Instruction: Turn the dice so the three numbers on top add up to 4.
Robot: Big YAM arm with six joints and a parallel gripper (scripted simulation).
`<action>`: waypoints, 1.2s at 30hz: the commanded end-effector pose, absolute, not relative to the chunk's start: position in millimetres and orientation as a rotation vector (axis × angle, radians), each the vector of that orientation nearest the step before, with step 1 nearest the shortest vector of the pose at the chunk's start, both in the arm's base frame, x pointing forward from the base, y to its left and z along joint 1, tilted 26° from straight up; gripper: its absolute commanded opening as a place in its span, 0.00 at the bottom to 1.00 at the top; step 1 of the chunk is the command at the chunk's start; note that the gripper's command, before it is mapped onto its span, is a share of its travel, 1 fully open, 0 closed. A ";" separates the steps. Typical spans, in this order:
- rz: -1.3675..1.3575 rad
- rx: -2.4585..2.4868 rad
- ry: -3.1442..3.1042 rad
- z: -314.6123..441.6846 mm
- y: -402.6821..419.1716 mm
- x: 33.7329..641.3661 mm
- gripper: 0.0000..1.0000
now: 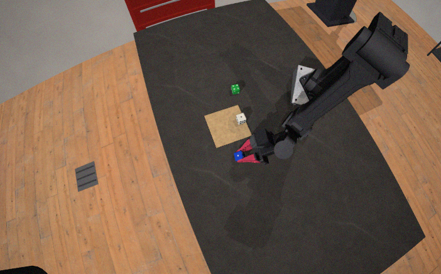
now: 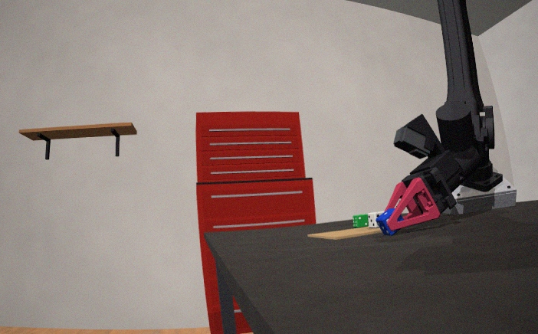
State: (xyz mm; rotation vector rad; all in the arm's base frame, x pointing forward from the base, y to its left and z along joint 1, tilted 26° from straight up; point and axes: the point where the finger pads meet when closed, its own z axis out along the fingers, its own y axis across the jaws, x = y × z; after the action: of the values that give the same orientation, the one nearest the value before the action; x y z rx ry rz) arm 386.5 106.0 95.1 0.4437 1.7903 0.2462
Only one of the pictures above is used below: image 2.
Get tan flat mat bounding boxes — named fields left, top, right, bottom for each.
left=308, top=227, right=382, bottom=240

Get green dice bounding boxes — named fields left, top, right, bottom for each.
left=353, top=214, right=369, bottom=228

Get blue dice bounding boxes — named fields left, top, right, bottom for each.
left=376, top=208, right=404, bottom=235

